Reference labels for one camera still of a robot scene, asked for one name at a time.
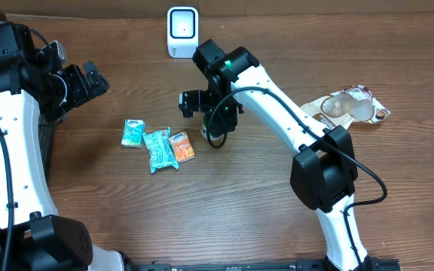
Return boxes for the orange tissue packet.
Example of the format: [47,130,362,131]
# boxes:
[169,132,195,163]

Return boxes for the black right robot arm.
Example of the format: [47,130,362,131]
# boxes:
[179,40,371,270]

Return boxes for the green Kleenex tissue pack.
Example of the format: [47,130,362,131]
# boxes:
[121,119,145,148]

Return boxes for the brown cardboard backdrop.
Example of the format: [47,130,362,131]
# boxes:
[0,0,434,18]

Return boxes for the white barcode scanner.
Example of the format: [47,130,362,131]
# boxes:
[167,6,199,59]

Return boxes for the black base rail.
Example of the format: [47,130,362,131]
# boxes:
[136,257,402,271]

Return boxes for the light green wipes packet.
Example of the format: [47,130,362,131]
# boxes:
[142,126,179,174]

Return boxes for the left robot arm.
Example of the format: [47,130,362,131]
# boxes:
[0,22,133,270]

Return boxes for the clear bagged bread pack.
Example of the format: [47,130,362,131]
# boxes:
[301,84,391,129]

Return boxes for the green lidded jar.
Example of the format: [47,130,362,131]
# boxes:
[200,112,219,141]

